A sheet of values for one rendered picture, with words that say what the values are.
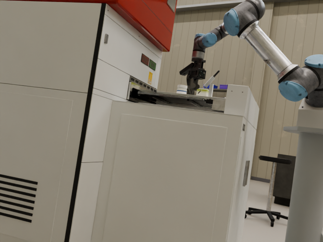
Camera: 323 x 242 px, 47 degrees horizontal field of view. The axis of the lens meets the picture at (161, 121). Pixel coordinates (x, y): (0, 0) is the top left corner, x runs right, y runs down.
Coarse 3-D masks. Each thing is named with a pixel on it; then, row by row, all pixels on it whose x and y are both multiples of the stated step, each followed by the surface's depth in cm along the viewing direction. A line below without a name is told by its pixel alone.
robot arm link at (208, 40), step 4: (212, 32) 214; (216, 32) 214; (204, 36) 212; (208, 36) 210; (212, 36) 211; (216, 36) 212; (220, 36) 215; (200, 40) 216; (204, 40) 211; (208, 40) 210; (212, 40) 211; (216, 40) 212; (200, 44) 217; (204, 44) 213; (208, 44) 211; (212, 44) 211
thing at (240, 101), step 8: (232, 88) 168; (240, 88) 167; (248, 88) 167; (232, 96) 168; (240, 96) 167; (248, 96) 172; (232, 104) 168; (240, 104) 166; (248, 104) 176; (224, 112) 168; (232, 112) 167; (240, 112) 166; (248, 112) 182; (248, 120) 187
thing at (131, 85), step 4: (132, 84) 197; (136, 84) 202; (128, 88) 195; (136, 88) 202; (140, 88) 208; (144, 88) 214; (128, 92) 195; (152, 92) 227; (128, 96) 195; (132, 96) 199; (132, 100) 199; (136, 100) 204; (140, 100) 210; (156, 100) 236
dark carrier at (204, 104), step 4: (148, 96) 209; (160, 96) 200; (168, 100) 217; (172, 100) 214; (176, 100) 210; (180, 100) 207; (184, 100) 204; (196, 100) 195; (184, 104) 226; (188, 104) 222; (192, 104) 218; (200, 104) 212; (204, 104) 208
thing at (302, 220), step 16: (288, 128) 181; (304, 128) 170; (304, 144) 178; (320, 144) 174; (304, 160) 177; (320, 160) 174; (304, 176) 176; (320, 176) 173; (304, 192) 175; (320, 192) 173; (304, 208) 174; (320, 208) 173; (288, 224) 180; (304, 224) 173; (320, 224) 174; (288, 240) 178; (304, 240) 172; (320, 240) 174
